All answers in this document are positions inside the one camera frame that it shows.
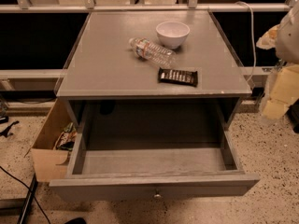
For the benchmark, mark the open grey top drawer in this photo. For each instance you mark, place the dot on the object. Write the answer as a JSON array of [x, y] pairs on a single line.
[[183, 150]]

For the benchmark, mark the grey wooden cabinet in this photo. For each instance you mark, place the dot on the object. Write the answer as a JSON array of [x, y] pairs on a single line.
[[110, 90]]

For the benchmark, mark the snack bags in box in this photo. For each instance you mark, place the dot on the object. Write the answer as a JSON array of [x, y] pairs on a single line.
[[67, 138]]

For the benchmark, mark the black clamp on floor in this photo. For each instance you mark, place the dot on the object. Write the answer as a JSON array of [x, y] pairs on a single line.
[[6, 132]]

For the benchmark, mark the dark chocolate bar wrapper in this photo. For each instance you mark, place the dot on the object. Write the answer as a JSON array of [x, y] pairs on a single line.
[[179, 77]]

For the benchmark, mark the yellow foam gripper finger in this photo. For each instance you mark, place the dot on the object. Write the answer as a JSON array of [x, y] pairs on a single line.
[[268, 39], [281, 91]]

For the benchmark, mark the brown cardboard box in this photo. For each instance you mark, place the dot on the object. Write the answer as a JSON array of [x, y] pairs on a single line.
[[49, 163]]

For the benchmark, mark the white ceramic bowl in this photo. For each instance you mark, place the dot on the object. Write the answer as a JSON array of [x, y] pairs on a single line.
[[172, 34]]

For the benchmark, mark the metal drawer knob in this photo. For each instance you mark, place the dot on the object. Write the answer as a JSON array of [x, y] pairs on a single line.
[[157, 195]]

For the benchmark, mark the clear plastic water bottle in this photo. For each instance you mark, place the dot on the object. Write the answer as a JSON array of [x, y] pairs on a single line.
[[153, 52]]

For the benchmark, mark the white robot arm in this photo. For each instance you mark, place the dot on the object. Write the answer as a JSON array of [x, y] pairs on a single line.
[[287, 43]]

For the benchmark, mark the aluminium frame rail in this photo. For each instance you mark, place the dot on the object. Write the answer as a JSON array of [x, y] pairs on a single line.
[[234, 7]]

